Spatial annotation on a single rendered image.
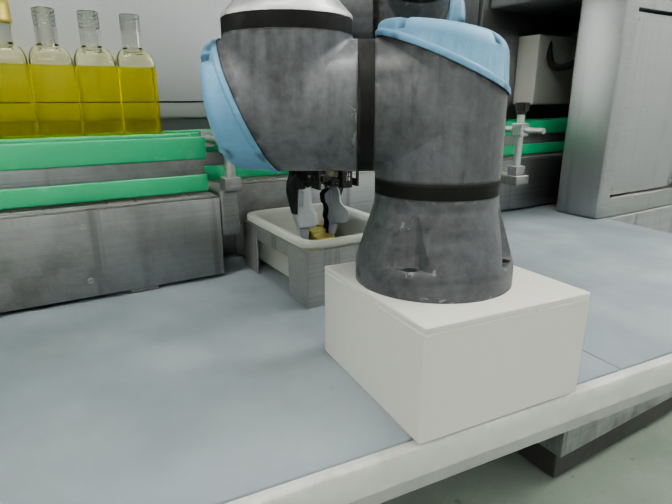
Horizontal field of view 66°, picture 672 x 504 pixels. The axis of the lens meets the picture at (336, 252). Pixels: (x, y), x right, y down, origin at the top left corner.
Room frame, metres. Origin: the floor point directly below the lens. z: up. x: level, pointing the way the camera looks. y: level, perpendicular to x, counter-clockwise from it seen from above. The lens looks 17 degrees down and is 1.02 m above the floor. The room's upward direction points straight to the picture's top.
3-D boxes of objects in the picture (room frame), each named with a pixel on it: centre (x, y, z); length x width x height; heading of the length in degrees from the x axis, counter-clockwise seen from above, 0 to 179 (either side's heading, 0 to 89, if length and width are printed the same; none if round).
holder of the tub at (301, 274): (0.80, 0.04, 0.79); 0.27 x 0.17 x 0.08; 31
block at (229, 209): (0.81, 0.18, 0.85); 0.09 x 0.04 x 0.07; 31
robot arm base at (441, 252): (0.48, -0.09, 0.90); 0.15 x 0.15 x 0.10
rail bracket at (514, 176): (1.13, -0.37, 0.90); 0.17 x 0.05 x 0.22; 31
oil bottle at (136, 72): (0.86, 0.32, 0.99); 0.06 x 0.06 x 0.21; 32
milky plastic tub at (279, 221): (0.77, 0.02, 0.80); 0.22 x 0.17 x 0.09; 31
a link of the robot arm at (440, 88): (0.49, -0.09, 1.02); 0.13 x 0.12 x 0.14; 87
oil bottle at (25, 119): (0.77, 0.47, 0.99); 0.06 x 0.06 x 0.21; 31
